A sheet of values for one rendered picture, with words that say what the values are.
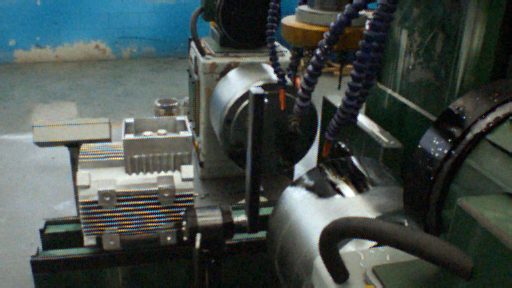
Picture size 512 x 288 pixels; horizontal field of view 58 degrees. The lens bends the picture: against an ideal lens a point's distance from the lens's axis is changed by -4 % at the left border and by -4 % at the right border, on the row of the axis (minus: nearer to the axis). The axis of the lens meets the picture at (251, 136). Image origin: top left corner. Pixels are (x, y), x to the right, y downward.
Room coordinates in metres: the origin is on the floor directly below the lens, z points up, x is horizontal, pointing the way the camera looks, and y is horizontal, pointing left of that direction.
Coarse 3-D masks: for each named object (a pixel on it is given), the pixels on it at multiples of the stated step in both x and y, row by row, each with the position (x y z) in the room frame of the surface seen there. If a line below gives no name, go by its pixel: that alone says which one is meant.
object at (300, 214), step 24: (312, 168) 0.64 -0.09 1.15; (336, 168) 0.62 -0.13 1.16; (360, 168) 0.62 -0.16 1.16; (384, 168) 0.64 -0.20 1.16; (288, 192) 0.62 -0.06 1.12; (312, 192) 0.59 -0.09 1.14; (336, 192) 0.57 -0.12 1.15; (360, 192) 0.55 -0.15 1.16; (384, 192) 0.55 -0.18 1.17; (288, 216) 0.58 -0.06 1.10; (312, 216) 0.54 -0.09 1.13; (336, 216) 0.52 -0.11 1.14; (384, 216) 0.50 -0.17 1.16; (288, 240) 0.55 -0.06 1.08; (312, 240) 0.51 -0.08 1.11; (360, 240) 0.48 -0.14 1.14; (288, 264) 0.52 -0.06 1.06; (312, 264) 0.48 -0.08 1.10
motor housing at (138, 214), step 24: (96, 144) 0.79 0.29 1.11; (120, 144) 0.80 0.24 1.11; (96, 168) 0.74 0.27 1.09; (120, 168) 0.75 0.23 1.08; (96, 192) 0.71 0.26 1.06; (120, 192) 0.70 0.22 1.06; (144, 192) 0.71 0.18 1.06; (192, 192) 0.73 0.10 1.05; (96, 216) 0.69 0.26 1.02; (120, 216) 0.70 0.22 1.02; (144, 216) 0.70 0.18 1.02; (168, 216) 0.72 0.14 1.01; (144, 240) 0.74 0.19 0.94
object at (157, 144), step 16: (128, 128) 0.82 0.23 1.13; (144, 128) 0.84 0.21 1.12; (160, 128) 0.85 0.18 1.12; (176, 128) 0.85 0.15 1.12; (128, 144) 0.74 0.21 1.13; (144, 144) 0.75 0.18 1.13; (160, 144) 0.75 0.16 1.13; (176, 144) 0.76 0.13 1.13; (128, 160) 0.74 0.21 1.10; (144, 160) 0.74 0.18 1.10; (160, 160) 0.75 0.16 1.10; (176, 160) 0.76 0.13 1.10
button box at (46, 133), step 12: (48, 120) 0.97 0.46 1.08; (60, 120) 0.97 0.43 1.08; (72, 120) 0.98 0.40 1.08; (84, 120) 0.98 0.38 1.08; (96, 120) 0.99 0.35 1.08; (108, 120) 1.00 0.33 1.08; (36, 132) 0.95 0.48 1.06; (48, 132) 0.95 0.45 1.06; (60, 132) 0.96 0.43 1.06; (72, 132) 0.96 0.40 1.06; (84, 132) 0.97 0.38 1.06; (96, 132) 0.98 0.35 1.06; (108, 132) 0.98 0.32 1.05; (36, 144) 0.95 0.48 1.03; (48, 144) 0.96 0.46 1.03; (60, 144) 0.98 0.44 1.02
